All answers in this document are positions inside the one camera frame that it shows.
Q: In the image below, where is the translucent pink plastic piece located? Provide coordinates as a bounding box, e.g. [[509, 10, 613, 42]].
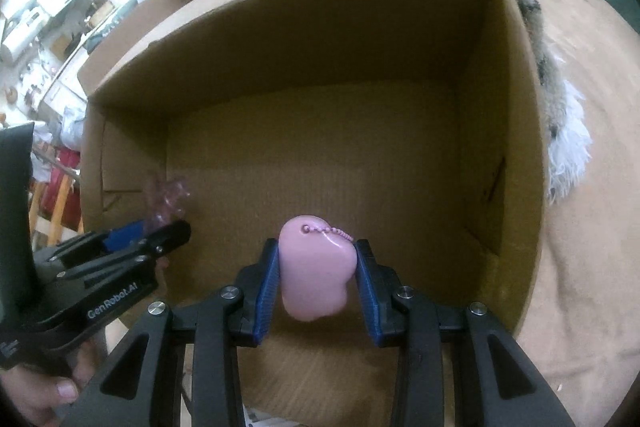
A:
[[145, 174, 193, 233]]

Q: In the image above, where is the pink soft keychain toy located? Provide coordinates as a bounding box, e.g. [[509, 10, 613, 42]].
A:
[[277, 215, 358, 322]]

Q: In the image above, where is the cluttered white shelf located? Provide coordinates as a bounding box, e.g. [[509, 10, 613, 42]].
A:
[[0, 0, 141, 128]]

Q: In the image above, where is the grey white faux fur throw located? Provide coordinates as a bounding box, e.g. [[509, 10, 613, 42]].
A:
[[462, 0, 593, 205]]

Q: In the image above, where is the cardboard box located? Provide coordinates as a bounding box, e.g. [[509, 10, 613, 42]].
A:
[[77, 0, 548, 427]]

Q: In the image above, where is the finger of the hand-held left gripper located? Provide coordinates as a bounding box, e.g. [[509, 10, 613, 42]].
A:
[[47, 222, 153, 260], [37, 221, 192, 290]]

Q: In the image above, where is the red wooden chair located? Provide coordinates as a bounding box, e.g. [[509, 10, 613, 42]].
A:
[[30, 147, 86, 248]]

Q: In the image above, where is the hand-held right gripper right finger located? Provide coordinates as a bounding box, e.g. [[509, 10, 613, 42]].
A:
[[352, 238, 576, 427]]

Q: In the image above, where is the person's left hand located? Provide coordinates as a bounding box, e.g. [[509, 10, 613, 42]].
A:
[[0, 338, 108, 427]]

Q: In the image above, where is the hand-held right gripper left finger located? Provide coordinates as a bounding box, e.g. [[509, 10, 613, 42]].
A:
[[60, 237, 281, 427]]

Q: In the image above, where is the beige blanket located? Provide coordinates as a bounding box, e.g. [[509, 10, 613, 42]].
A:
[[500, 0, 640, 427]]

